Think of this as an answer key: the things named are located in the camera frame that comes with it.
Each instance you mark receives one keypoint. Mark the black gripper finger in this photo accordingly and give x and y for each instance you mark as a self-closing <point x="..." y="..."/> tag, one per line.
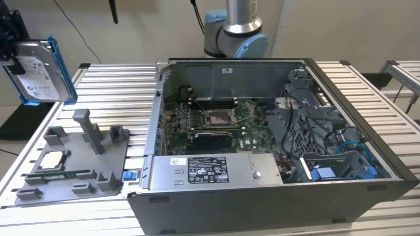
<point x="18" y="66"/>

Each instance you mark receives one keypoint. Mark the hard disk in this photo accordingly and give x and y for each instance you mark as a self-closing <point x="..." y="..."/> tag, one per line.
<point x="39" y="71"/>

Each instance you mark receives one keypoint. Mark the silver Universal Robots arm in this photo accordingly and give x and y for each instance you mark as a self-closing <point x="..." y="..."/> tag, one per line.
<point x="243" y="17"/>

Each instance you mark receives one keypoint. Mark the grey metal disk bay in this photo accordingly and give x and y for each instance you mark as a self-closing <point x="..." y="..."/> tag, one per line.
<point x="295" y="137"/>

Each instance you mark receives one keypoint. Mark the black monitor stand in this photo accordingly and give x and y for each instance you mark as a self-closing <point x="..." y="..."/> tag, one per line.
<point x="19" y="123"/>

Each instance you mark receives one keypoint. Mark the black hanging rod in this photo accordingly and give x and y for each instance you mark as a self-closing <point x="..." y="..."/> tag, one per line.
<point x="114" y="12"/>

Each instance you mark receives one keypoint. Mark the silver CPU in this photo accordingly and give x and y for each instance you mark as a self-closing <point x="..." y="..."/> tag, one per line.
<point x="52" y="161"/>

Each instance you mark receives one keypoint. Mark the green RAM stick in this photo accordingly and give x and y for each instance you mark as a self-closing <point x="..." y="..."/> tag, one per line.
<point x="59" y="175"/>

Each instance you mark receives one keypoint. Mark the grey parts rack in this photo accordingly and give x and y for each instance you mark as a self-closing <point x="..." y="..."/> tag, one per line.
<point x="82" y="169"/>

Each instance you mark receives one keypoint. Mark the blue case latch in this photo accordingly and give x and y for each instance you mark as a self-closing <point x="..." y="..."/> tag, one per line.
<point x="128" y="176"/>

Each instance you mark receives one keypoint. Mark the silver power supply unit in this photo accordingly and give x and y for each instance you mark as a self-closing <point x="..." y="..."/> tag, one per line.
<point x="164" y="177"/>

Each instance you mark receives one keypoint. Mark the white case label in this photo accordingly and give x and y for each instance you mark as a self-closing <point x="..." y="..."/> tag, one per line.
<point x="227" y="70"/>

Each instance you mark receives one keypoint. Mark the CPU socket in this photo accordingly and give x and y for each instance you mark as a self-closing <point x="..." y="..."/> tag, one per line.
<point x="216" y="119"/>

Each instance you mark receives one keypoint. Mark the black graphics card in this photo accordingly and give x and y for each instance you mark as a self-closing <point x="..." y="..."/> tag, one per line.
<point x="214" y="141"/>

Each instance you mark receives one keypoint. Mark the green motherboard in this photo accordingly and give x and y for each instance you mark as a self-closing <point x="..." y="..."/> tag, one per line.
<point x="252" y="137"/>

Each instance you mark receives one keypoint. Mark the black open PC case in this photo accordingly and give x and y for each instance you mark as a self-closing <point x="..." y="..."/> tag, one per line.
<point x="230" y="211"/>

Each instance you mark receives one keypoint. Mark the blue carrier block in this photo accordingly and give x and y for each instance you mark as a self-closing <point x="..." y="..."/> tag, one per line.
<point x="323" y="174"/>

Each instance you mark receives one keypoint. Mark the black box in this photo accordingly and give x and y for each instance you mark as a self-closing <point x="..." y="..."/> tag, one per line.
<point x="378" y="79"/>

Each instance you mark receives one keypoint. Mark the metal slat side table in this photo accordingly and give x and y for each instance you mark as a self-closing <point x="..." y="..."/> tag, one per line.
<point x="407" y="71"/>

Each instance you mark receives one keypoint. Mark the grey metal bay bracket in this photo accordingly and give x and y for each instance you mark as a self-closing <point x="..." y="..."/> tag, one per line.
<point x="348" y="159"/>

